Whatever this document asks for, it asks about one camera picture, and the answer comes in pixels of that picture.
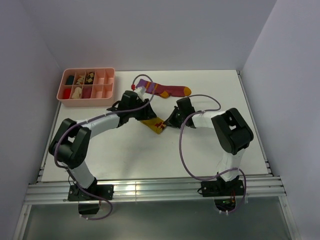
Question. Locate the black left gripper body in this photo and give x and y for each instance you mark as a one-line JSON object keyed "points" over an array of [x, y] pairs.
{"points": [[142, 114]]}

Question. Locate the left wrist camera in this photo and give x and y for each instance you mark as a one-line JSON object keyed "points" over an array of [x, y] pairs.
{"points": [[138, 92]]}

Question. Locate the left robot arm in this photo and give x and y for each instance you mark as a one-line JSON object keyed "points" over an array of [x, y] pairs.
{"points": [[70, 144]]}

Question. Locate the yellow patterned sock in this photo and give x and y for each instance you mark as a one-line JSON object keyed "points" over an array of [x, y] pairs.
{"points": [[157, 125]]}

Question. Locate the cream white rolled sock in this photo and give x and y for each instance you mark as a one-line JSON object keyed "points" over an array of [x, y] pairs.
{"points": [[77, 93]]}

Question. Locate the cream orange argyle rolled sock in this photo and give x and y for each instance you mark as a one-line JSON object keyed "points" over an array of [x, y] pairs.
{"points": [[80, 80]]}

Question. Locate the red rolled sock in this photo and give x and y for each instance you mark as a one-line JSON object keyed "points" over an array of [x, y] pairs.
{"points": [[66, 93]]}

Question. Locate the dark teal rolled sock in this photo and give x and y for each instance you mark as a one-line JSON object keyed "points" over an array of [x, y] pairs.
{"points": [[70, 80]]}

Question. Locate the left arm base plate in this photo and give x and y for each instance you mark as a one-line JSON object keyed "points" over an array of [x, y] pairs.
{"points": [[98, 192]]}

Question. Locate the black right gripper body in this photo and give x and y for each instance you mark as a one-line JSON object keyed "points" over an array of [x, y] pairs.
{"points": [[176, 119]]}

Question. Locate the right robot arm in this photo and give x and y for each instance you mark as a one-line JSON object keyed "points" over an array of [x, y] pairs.
{"points": [[233, 133]]}

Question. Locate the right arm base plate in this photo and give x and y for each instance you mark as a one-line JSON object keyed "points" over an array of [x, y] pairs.
{"points": [[220, 188]]}

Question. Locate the pink compartment organizer box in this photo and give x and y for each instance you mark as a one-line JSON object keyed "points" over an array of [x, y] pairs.
{"points": [[103, 88]]}

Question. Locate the maroon purple striped sock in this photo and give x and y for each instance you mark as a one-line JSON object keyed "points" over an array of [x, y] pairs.
{"points": [[163, 91]]}

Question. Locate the aluminium front rail frame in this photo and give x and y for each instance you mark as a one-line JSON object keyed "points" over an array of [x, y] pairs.
{"points": [[162, 189]]}

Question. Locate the maroon sock purple toe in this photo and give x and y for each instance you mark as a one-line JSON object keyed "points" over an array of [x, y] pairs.
{"points": [[86, 92]]}

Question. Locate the brown yellow argyle sock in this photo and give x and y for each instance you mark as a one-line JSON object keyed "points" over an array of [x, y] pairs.
{"points": [[89, 80]]}

